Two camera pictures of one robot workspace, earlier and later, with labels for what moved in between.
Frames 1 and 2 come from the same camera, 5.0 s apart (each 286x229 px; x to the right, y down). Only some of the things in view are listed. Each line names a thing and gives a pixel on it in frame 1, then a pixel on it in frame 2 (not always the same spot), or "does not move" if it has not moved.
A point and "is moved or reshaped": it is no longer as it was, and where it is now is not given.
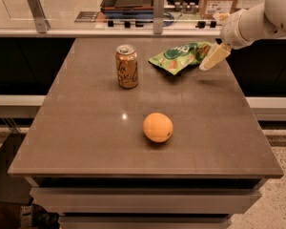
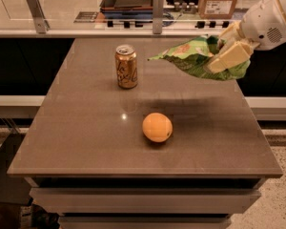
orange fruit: x=157 y=127 does not move
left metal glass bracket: x=33 y=0 does not move
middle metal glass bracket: x=158 y=13 does not move
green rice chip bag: x=175 y=58 is moved or reshaped
